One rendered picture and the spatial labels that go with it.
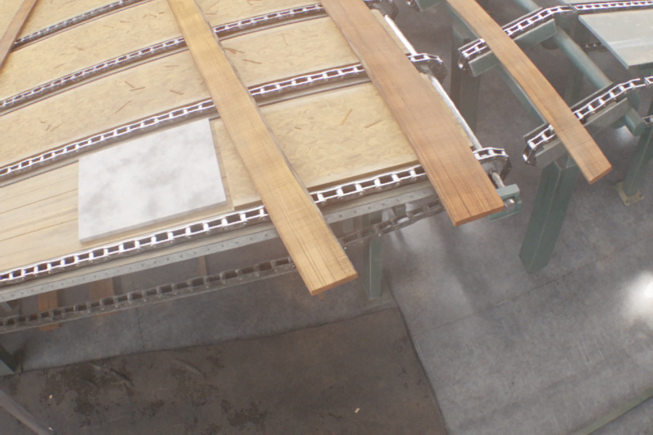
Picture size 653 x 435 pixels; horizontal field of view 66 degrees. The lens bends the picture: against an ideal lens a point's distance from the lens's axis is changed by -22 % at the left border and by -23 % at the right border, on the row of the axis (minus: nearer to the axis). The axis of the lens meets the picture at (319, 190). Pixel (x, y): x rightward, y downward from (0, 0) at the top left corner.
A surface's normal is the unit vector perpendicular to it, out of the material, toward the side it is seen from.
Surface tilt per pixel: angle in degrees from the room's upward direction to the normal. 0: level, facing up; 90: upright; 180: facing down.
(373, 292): 90
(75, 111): 0
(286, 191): 0
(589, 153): 22
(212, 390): 0
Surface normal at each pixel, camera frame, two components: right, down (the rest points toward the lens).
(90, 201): -0.07, -0.67
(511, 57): -0.43, -0.52
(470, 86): 0.27, 0.70
